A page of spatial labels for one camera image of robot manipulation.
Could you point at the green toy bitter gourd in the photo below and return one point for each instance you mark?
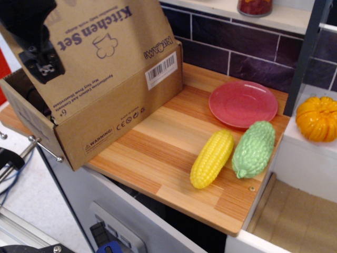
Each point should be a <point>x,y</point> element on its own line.
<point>254,150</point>

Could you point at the grey power strip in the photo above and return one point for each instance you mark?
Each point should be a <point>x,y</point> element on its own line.
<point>118,230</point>

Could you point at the orange toy pumpkin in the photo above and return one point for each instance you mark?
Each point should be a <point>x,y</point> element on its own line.
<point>316,119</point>

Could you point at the jar with red contents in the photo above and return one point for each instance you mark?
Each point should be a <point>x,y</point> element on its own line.
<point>255,8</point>

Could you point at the brown cardboard box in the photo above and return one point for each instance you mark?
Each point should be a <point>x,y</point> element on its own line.
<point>121,63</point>

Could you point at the yellow toy corn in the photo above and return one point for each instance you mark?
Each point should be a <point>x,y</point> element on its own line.
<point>212,159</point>

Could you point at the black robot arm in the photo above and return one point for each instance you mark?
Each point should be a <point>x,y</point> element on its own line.
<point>24,20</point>

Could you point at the pink plastic plate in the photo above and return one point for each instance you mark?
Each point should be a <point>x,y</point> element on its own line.
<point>241,103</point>

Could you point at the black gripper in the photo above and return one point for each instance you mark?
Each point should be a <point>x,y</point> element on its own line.
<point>43,63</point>

